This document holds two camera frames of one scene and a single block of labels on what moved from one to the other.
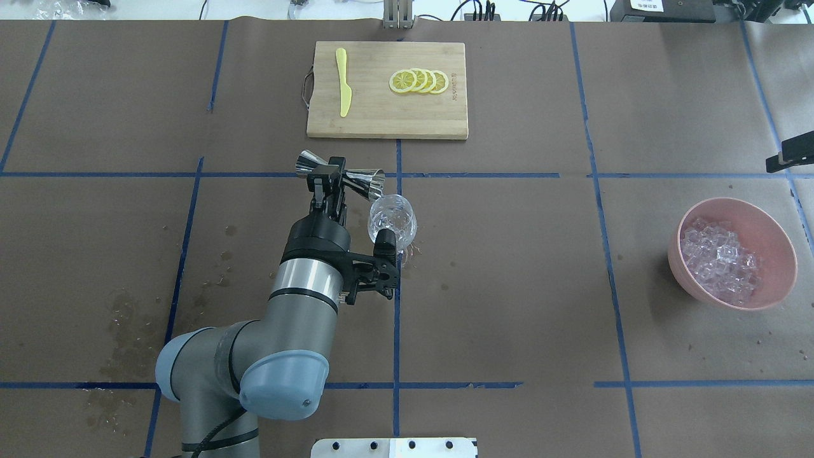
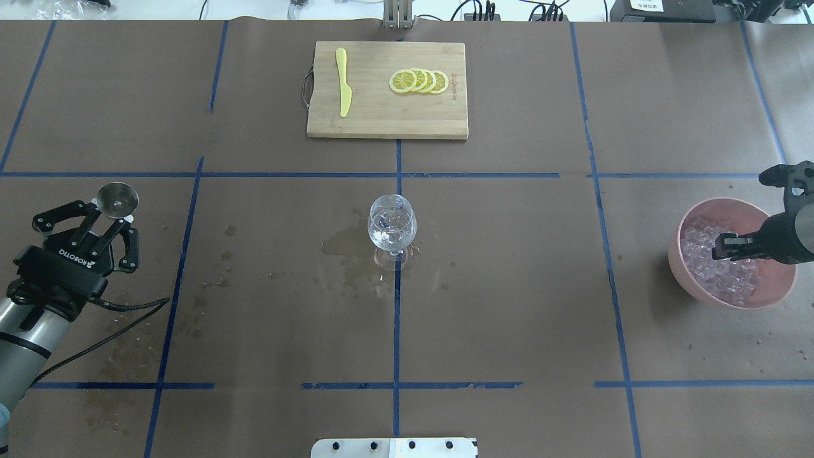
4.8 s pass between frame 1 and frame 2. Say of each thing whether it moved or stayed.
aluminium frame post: stayed
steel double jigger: moved
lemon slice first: stayed
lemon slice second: stayed
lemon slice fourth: stayed
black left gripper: moved
